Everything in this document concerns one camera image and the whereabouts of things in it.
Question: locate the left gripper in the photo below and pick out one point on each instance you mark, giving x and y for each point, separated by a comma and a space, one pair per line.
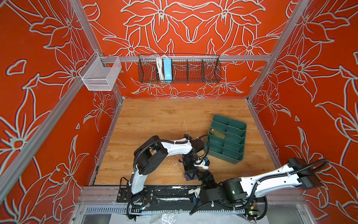
194, 169

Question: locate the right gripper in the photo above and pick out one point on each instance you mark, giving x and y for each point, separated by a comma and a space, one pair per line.
205, 179

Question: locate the green striped sock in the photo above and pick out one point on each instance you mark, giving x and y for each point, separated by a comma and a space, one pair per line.
217, 133

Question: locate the green divided tray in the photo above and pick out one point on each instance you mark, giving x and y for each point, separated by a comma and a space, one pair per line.
232, 148

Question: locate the purple sock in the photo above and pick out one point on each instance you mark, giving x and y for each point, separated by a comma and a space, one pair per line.
190, 176

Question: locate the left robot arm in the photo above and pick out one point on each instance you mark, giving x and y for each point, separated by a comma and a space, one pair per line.
149, 156

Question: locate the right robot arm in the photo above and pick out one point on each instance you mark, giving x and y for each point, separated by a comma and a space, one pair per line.
295, 174

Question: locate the light blue box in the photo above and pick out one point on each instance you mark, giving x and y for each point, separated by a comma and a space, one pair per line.
167, 62

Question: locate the clear plastic bin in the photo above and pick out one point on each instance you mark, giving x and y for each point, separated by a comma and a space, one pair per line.
100, 73

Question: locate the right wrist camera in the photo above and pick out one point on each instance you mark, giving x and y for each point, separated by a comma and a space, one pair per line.
194, 191

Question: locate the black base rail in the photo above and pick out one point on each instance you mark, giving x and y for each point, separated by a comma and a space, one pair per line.
164, 198

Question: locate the black wire basket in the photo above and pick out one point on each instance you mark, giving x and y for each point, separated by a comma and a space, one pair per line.
186, 69

